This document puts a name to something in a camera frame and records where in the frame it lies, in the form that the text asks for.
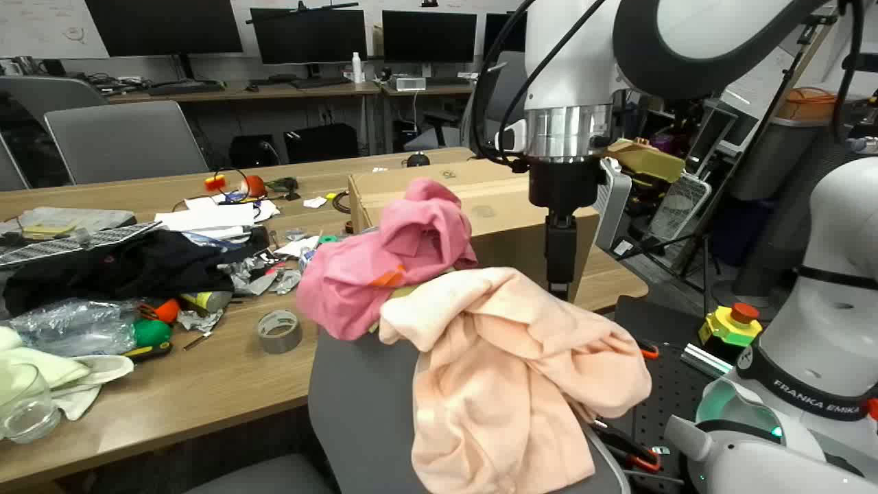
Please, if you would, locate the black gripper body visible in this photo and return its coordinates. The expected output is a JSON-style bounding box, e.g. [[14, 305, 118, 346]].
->
[[528, 157, 604, 221]]

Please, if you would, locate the peach cloth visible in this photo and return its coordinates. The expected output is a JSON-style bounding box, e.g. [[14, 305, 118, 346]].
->
[[379, 265, 652, 494]]

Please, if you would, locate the pink shirt orange print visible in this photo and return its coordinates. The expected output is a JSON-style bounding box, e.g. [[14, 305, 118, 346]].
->
[[295, 177, 478, 339]]

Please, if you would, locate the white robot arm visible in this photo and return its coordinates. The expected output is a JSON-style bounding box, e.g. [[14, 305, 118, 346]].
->
[[523, 0, 878, 494]]

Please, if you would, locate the cardboard box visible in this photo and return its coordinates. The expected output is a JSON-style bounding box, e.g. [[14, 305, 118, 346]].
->
[[345, 157, 604, 295]]

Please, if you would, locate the grey office chair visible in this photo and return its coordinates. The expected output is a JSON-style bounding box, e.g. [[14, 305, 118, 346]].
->
[[187, 325, 633, 494]]

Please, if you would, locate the grey chair behind table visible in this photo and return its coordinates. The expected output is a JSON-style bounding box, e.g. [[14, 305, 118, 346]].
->
[[43, 100, 207, 183]]

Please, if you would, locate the white space heater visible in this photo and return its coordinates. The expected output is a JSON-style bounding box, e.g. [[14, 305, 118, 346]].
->
[[649, 172, 710, 242]]

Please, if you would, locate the red emergency stop button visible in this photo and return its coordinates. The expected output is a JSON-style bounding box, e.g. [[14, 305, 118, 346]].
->
[[699, 302, 762, 349]]

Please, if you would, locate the right black monitor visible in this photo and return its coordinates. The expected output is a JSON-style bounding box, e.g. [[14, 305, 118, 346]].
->
[[380, 10, 478, 63]]

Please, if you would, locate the black monitor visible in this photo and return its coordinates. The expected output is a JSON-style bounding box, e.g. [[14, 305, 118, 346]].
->
[[84, 0, 240, 54], [250, 7, 365, 63], [380, 10, 478, 63]]

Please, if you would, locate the roll of grey tape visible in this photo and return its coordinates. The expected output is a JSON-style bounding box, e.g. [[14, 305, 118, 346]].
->
[[255, 309, 302, 353]]

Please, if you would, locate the middle black monitor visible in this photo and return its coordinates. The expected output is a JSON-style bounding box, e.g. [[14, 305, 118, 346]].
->
[[250, 7, 365, 63]]

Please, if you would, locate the white paper stack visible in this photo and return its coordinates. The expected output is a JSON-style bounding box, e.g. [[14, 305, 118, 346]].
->
[[153, 196, 279, 236]]

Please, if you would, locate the black clothing pile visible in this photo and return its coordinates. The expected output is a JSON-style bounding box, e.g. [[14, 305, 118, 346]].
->
[[3, 231, 265, 316]]

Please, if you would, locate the green orange toy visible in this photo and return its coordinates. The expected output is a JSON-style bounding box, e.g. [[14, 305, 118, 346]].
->
[[128, 298, 180, 360]]

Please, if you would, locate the left black monitor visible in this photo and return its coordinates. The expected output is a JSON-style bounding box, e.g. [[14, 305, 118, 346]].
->
[[84, 0, 240, 54]]

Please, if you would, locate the clear plastic bag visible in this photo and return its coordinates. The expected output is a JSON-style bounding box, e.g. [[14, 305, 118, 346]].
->
[[7, 298, 137, 356]]

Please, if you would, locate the cream cloth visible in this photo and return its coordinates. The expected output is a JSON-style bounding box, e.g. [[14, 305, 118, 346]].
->
[[0, 325, 133, 420]]

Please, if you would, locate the clear glass cup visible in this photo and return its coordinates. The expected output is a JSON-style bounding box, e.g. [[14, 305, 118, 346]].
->
[[0, 361, 59, 443]]

